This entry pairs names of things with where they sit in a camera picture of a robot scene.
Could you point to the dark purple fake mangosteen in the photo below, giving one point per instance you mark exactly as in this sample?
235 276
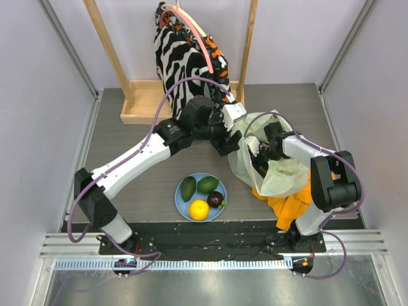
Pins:
216 200

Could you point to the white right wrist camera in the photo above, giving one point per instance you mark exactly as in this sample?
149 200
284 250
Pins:
252 144

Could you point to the yellow fake orange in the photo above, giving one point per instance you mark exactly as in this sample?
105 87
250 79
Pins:
199 210

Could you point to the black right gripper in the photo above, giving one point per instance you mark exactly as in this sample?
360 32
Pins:
261 158

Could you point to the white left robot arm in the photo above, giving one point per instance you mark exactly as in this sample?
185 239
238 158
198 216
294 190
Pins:
94 190

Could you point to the blue plastic plate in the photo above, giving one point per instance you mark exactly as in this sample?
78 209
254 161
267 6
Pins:
200 197

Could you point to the zebra patterned garment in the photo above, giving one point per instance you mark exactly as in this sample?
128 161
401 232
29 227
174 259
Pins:
179 56

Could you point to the green fake avocado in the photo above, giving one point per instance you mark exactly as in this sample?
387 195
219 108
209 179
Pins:
188 188

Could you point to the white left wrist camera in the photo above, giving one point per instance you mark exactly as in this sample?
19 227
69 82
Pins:
231 112

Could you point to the pink clothes hanger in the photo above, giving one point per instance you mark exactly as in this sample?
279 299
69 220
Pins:
196 30

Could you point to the pale green plastic bag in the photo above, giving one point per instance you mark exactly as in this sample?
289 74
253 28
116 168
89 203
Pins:
282 178

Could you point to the wooden clothes rack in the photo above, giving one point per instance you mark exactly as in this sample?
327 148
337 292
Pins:
142 97

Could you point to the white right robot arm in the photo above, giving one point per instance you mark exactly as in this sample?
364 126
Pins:
334 182

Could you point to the orange cloth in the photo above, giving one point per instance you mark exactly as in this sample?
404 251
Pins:
290 208

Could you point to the green fake fruit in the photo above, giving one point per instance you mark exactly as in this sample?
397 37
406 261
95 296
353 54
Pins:
207 185

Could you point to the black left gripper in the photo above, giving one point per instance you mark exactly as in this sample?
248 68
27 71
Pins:
221 145

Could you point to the white slotted cable duct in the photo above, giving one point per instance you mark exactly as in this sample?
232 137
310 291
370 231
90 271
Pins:
116 264

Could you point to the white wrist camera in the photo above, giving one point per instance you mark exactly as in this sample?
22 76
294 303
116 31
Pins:
231 112
252 144

